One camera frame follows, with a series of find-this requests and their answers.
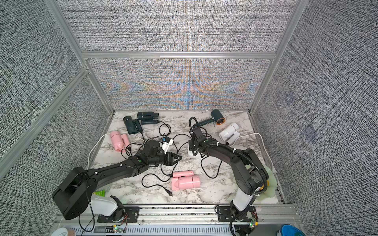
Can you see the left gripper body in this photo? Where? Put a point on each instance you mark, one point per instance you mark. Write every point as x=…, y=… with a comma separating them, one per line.
x=166, y=161

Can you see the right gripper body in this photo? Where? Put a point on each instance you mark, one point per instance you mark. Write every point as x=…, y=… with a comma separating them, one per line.
x=192, y=146

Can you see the pink dryer front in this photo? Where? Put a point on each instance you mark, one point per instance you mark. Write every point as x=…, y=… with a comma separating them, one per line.
x=184, y=180

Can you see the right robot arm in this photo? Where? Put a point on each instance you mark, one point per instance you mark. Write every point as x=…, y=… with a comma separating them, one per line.
x=249, y=173

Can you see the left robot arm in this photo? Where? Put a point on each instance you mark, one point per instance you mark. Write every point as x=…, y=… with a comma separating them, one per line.
x=72, y=195

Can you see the right white power strip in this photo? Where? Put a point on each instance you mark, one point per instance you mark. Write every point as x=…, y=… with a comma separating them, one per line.
x=190, y=154

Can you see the green dryer copper nozzle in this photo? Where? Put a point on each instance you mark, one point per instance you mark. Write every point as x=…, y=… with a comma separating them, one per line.
x=216, y=117

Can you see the white folded hair dryer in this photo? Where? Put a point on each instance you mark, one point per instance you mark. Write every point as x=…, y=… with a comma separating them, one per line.
x=230, y=134

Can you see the dark green dryer back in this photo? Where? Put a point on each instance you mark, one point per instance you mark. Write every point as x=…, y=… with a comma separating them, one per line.
x=148, y=117

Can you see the dark green dryer folded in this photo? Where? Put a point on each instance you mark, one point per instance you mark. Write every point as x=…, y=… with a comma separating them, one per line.
x=133, y=125

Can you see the pink dryer left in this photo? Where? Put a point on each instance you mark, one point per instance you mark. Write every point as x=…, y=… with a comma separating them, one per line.
x=119, y=141

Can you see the green snack packet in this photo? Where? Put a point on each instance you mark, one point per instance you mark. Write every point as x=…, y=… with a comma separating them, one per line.
x=100, y=193

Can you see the green wavy plate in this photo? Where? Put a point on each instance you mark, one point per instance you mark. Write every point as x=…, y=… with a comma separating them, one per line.
x=269, y=196

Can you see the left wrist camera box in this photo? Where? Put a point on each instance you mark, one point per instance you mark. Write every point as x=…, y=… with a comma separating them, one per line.
x=166, y=143

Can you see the aluminium front rail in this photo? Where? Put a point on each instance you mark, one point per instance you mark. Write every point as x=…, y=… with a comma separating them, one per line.
x=201, y=214

